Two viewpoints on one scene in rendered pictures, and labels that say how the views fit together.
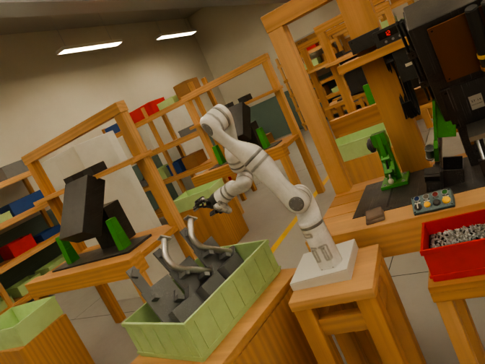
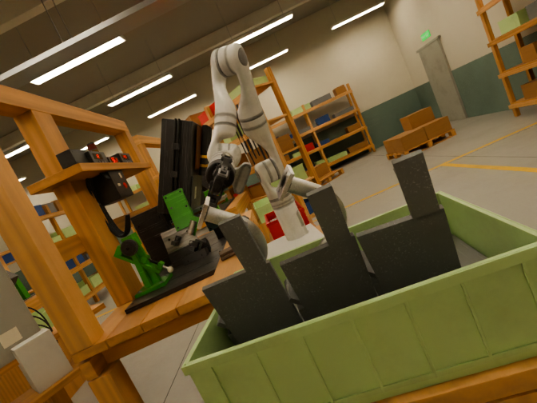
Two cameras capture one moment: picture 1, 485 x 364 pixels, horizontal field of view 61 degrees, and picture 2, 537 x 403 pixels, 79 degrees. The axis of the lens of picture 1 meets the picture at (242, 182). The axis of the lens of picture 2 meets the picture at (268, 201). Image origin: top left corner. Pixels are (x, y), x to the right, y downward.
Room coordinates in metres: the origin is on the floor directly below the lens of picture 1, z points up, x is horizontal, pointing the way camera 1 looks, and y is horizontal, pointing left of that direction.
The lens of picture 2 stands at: (2.18, 0.91, 1.23)
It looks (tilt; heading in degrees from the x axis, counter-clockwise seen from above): 7 degrees down; 240
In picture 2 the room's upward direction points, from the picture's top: 25 degrees counter-clockwise
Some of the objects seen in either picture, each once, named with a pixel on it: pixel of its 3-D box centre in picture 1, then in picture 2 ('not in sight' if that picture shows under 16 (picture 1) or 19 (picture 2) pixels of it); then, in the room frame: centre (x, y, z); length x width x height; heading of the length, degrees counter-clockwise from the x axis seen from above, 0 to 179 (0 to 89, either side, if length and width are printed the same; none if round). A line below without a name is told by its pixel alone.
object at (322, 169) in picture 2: not in sight; (316, 176); (-3.29, -5.73, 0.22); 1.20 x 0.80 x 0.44; 6
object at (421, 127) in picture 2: not in sight; (414, 132); (-4.39, -3.42, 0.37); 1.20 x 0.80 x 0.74; 154
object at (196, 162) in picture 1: (174, 157); not in sight; (7.92, 0.98, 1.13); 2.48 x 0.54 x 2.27; 56
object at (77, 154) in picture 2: (366, 41); (75, 159); (2.03, -0.83, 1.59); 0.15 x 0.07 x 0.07; 59
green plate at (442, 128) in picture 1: (442, 119); (180, 209); (1.68, -0.87, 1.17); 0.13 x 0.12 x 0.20; 59
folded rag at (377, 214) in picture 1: (374, 215); (229, 251); (1.68, -0.45, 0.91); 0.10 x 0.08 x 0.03; 159
